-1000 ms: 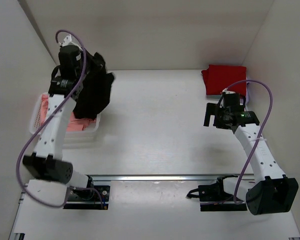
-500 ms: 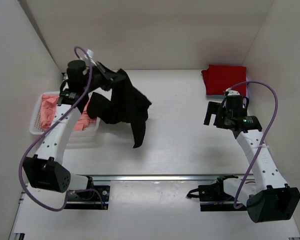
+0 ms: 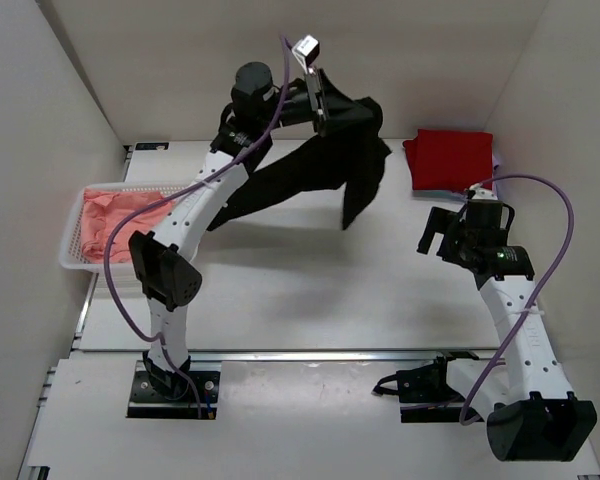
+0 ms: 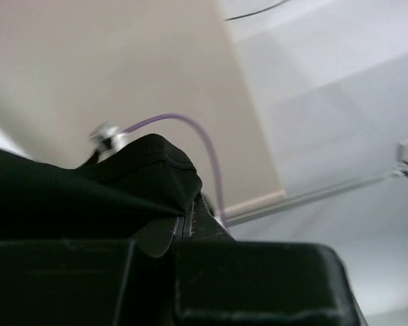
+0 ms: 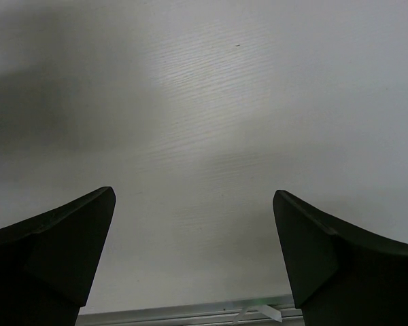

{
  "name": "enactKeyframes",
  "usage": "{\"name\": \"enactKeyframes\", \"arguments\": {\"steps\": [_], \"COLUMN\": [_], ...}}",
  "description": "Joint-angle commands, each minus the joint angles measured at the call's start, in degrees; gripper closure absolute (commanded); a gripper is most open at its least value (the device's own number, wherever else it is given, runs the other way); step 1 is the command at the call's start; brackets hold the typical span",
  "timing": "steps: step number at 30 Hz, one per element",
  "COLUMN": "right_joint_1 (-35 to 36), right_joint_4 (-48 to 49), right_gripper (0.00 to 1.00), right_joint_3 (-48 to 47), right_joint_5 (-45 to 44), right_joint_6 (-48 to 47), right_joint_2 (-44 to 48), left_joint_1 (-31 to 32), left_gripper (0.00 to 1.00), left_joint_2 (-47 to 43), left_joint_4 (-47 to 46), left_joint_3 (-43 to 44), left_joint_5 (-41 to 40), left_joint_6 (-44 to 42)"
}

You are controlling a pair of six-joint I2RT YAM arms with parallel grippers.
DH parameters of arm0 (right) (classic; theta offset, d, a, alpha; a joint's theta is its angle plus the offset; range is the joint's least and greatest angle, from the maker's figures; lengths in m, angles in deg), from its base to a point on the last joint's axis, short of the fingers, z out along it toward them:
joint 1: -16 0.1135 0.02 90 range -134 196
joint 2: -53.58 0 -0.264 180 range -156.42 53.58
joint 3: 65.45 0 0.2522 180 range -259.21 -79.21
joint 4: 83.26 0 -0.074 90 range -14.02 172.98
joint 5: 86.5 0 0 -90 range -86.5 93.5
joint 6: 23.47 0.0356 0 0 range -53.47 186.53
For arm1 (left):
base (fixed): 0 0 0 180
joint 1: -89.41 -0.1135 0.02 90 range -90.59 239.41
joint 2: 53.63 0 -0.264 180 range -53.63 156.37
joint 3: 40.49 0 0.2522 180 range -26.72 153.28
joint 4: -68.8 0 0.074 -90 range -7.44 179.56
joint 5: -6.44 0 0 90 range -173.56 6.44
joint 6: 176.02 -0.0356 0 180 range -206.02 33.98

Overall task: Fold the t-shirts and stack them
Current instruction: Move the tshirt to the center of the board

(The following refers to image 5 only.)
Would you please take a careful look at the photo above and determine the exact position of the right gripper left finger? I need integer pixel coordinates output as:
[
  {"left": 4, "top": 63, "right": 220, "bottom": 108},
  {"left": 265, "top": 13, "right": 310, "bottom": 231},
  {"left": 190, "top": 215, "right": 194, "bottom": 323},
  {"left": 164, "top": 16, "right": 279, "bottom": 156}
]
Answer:
[{"left": 0, "top": 187, "right": 116, "bottom": 325}]

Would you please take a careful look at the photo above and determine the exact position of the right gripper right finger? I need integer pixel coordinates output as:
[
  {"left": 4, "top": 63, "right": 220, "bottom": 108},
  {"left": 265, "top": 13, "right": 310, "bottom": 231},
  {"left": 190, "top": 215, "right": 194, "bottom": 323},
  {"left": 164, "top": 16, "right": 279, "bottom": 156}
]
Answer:
[{"left": 273, "top": 190, "right": 408, "bottom": 325}]

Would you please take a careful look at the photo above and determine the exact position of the aluminium rail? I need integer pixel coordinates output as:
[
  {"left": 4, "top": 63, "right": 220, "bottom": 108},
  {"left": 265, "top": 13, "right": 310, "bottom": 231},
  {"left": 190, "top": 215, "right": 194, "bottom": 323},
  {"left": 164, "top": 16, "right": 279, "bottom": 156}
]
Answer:
[{"left": 76, "top": 295, "right": 305, "bottom": 325}]

